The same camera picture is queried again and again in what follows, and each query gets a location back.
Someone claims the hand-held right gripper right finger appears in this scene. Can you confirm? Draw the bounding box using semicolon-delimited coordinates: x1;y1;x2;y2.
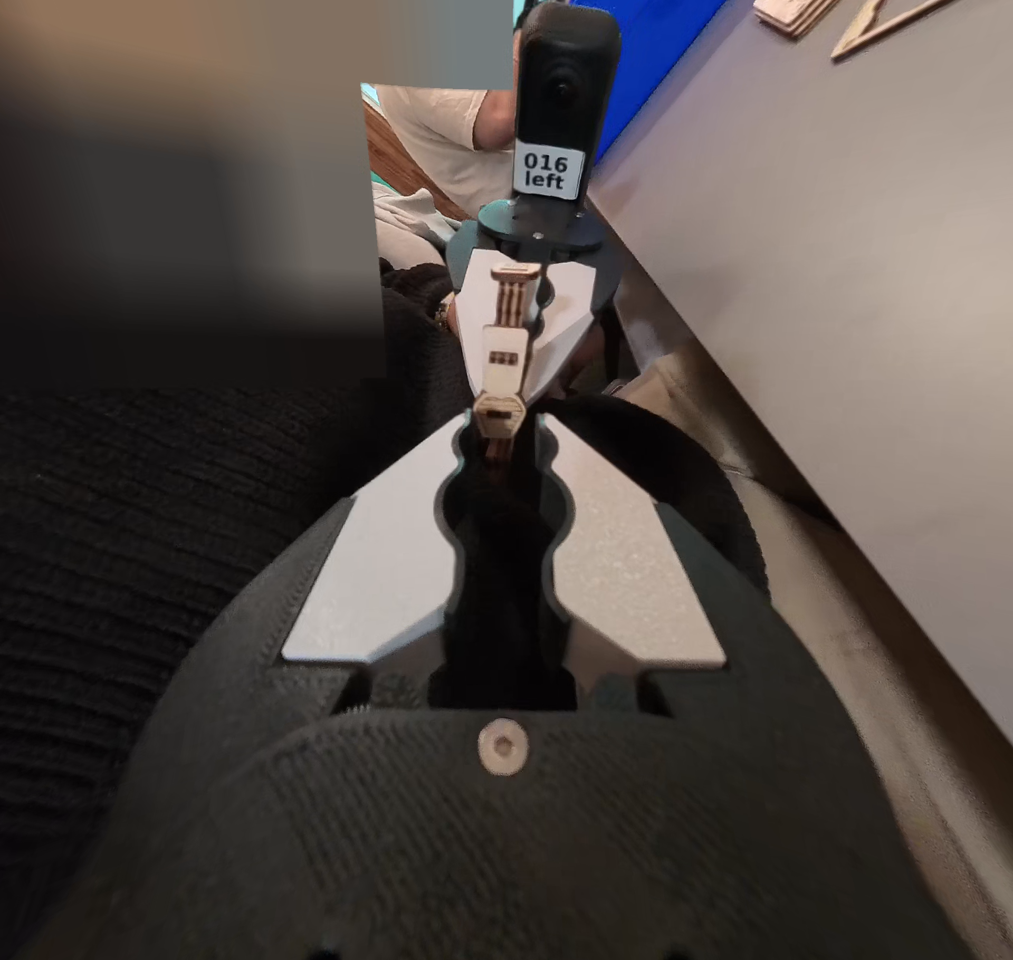
538;414;728;704

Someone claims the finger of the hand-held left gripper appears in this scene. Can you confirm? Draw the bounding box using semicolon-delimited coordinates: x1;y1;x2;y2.
522;260;596;407
455;248;508;407

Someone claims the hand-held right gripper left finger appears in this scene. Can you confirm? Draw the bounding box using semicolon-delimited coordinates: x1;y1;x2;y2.
281;412;477;704

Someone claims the wooden puzzle model assembly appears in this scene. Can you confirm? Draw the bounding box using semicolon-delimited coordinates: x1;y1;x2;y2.
473;262;547;466

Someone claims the person's left forearm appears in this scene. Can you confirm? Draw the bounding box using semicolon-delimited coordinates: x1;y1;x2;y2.
380;262;476;391

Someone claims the beige jacket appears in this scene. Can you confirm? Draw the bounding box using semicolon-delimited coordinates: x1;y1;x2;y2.
372;185;464;268

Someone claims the blue plastic bin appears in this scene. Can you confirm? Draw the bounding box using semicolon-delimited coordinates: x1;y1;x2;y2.
589;0;772;166

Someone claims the person's black knit sweater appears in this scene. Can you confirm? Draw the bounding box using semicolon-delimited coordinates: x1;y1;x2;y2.
0;264;772;953

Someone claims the punched wooden puzzle sheet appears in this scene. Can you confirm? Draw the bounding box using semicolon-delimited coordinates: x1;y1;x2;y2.
829;0;1013;61

